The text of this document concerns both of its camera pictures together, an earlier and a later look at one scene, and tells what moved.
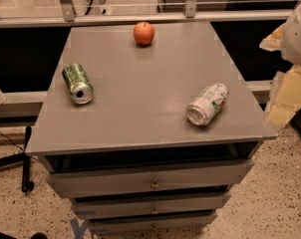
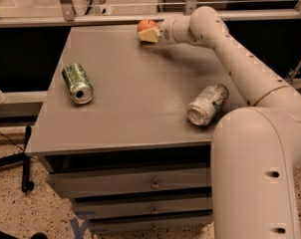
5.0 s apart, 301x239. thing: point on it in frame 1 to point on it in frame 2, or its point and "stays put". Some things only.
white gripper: [297, 39] to [165, 31]
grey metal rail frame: [70, 17] stays put
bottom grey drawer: [144, 223] stays put
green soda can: [78, 83] stays put
